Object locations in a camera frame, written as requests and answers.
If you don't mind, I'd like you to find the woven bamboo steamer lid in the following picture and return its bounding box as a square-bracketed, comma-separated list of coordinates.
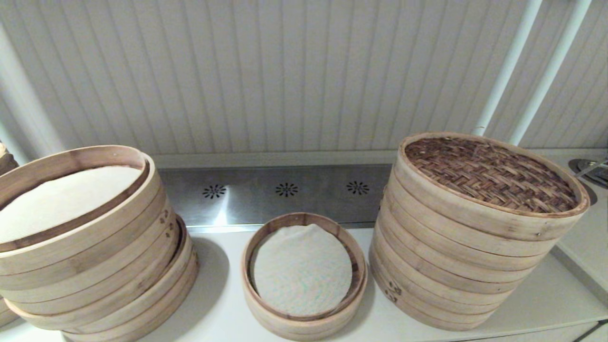
[394, 132, 591, 241]

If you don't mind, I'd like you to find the small white steamer liner cloth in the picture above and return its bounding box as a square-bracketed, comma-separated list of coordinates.
[252, 224, 354, 318]

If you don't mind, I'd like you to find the large bamboo steamer basket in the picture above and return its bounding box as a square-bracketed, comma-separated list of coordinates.
[378, 185, 561, 290]
[369, 228, 523, 332]
[2, 215, 199, 334]
[0, 145, 183, 318]
[59, 266, 199, 342]
[0, 298, 19, 328]

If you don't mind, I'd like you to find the small bamboo steamer basket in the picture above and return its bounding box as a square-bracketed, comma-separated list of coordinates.
[240, 212, 370, 342]

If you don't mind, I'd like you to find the large white steamer liner cloth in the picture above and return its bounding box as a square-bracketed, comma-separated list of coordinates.
[0, 165, 143, 245]

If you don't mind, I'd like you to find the dark-spotted bamboo steamer basket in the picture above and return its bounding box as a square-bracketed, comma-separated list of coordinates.
[0, 142, 18, 175]

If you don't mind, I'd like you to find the stainless steel vent panel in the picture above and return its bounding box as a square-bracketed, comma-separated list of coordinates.
[156, 164, 395, 228]

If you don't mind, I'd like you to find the thick white pipe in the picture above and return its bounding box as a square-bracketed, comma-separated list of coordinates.
[0, 24, 65, 157]

